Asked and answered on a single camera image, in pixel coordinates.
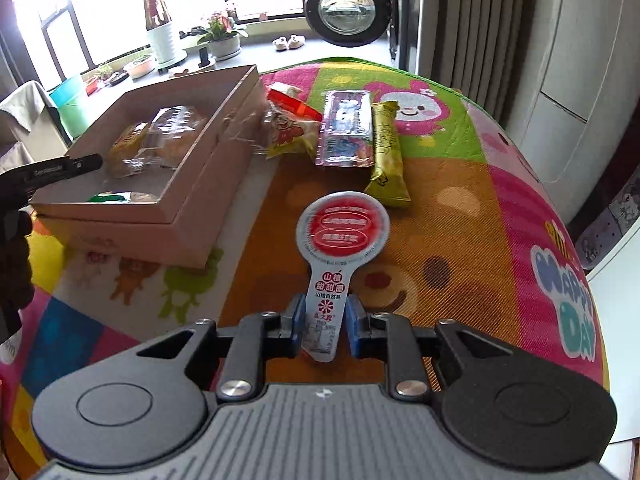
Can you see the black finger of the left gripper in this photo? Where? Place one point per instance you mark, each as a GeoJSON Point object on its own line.
{"type": "Point", "coordinates": [24, 181]}

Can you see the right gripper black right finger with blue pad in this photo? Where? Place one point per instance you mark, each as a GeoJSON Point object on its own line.
{"type": "Point", "coordinates": [391, 339]}

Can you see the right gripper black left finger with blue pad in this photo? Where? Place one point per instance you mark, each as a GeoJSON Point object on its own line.
{"type": "Point", "coordinates": [248, 346]}

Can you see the red round lollipop snack pack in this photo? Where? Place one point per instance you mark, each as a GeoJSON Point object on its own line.
{"type": "Point", "coordinates": [337, 234]}

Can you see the yellow snack bar packet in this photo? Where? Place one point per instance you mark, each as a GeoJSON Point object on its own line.
{"type": "Point", "coordinates": [387, 183]}

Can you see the pink blue snack packet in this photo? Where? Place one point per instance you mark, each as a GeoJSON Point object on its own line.
{"type": "Point", "coordinates": [346, 130]}

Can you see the red yellow snack bag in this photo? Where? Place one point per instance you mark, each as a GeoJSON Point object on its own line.
{"type": "Point", "coordinates": [292, 126]}

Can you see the beige covered sofa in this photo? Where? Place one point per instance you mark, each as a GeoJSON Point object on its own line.
{"type": "Point", "coordinates": [31, 127]}

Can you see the teal plastic bucket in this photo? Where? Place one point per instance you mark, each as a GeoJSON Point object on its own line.
{"type": "Point", "coordinates": [71, 99]}

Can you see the yellow wrapped cake pack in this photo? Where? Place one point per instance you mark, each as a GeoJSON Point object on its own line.
{"type": "Point", "coordinates": [125, 147]}

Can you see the brown cardboard box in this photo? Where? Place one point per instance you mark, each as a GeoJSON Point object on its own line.
{"type": "Point", "coordinates": [157, 214]}

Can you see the colourful cartoon play mat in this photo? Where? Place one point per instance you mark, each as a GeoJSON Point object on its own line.
{"type": "Point", "coordinates": [479, 242]}

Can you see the clear wrapped bread pack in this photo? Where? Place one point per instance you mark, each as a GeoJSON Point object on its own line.
{"type": "Point", "coordinates": [170, 136]}

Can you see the low bowl planter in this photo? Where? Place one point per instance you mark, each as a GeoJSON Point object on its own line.
{"type": "Point", "coordinates": [140, 66]}

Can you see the tall plant white pot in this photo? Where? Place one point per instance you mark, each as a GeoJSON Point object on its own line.
{"type": "Point", "coordinates": [164, 39]}

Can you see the pink flower pot plant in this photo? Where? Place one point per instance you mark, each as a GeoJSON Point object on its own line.
{"type": "Point", "coordinates": [223, 36]}

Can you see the white slippers pair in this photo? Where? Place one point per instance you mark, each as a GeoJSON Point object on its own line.
{"type": "Point", "coordinates": [293, 42]}

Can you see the white air conditioner cabinet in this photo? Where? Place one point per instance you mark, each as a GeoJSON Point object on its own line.
{"type": "Point", "coordinates": [575, 88]}

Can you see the grey curtain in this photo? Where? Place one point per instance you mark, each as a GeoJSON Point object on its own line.
{"type": "Point", "coordinates": [469, 45]}

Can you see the round washing machine door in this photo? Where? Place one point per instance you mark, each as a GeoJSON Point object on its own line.
{"type": "Point", "coordinates": [348, 23]}

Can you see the black washing machine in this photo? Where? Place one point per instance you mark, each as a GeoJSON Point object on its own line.
{"type": "Point", "coordinates": [403, 34]}

